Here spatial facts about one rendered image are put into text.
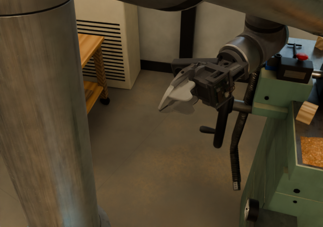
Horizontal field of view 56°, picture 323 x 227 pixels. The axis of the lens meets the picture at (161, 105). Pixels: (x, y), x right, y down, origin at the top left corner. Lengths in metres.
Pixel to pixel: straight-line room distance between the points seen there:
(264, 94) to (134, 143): 1.18
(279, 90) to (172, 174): 1.04
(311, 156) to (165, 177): 1.13
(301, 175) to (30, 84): 0.62
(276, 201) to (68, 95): 0.74
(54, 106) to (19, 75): 0.05
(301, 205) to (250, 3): 0.74
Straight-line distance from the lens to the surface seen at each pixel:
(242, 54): 0.69
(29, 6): 0.28
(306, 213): 1.00
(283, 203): 0.96
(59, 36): 0.30
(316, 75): 0.94
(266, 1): 0.32
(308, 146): 0.77
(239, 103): 0.97
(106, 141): 1.96
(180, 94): 0.61
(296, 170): 0.76
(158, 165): 1.81
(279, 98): 0.90
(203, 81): 0.63
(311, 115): 0.83
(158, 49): 2.40
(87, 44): 1.87
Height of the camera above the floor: 1.44
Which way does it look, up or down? 42 degrees down
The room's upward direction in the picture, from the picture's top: straight up
